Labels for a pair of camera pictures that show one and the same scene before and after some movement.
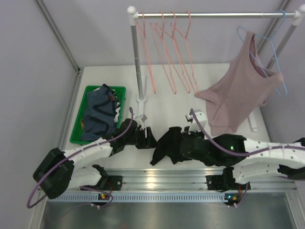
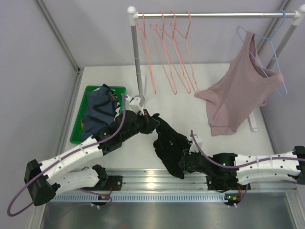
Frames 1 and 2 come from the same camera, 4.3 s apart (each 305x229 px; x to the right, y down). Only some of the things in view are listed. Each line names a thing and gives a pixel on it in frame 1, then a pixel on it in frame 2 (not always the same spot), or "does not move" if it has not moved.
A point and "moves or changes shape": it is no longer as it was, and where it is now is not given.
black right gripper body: [191, 135] to [186, 153]
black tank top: [169, 144] moves or changes shape
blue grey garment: [99, 114] does not move
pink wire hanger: [143, 36] does not move
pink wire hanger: [175, 91] does not move
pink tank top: [239, 94] does not move
